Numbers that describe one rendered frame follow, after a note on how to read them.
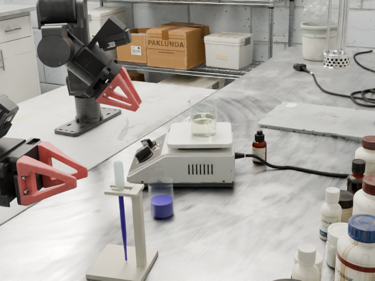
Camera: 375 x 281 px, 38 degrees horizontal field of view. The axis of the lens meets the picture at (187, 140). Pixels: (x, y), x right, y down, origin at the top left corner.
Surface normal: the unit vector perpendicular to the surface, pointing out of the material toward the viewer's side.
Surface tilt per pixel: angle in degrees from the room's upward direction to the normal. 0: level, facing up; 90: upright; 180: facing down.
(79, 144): 0
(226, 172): 90
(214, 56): 92
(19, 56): 90
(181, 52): 92
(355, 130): 0
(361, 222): 1
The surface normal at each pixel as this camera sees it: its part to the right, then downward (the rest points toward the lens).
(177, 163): -0.05, 0.36
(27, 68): 0.89, 0.14
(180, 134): -0.03, -0.93
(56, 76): -0.46, 0.33
